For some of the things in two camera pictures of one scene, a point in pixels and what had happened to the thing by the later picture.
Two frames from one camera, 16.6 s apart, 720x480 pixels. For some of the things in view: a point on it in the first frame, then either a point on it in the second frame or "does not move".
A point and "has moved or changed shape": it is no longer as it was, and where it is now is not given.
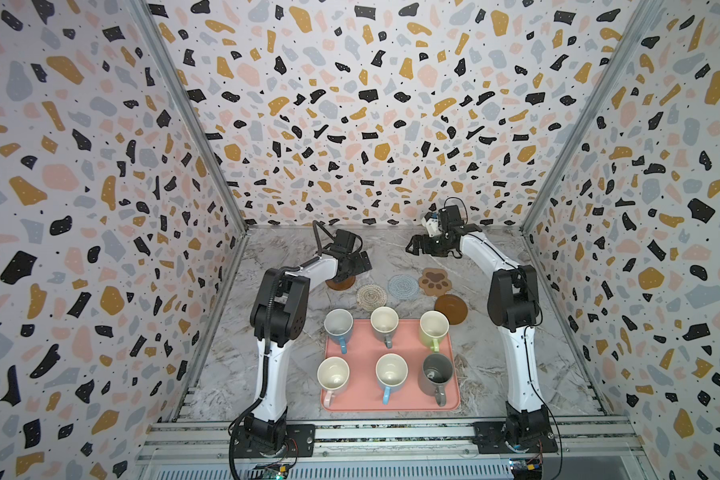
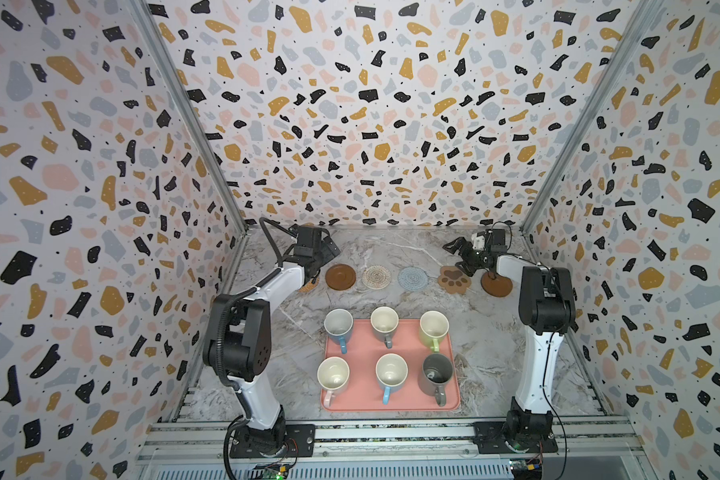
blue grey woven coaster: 402,287 -> 413,278
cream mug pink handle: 333,374 does not move
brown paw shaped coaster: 435,281 -> 453,279
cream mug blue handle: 391,371 does not move
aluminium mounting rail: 186,449 does not move
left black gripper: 361,267 -> 329,254
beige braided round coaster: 371,297 -> 376,277
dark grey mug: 435,372 does not move
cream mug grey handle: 384,322 does not move
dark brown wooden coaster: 342,285 does not move
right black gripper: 426,243 -> 468,253
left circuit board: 276,472 does not move
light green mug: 433,327 does not move
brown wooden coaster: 453,306 has moved or changed shape
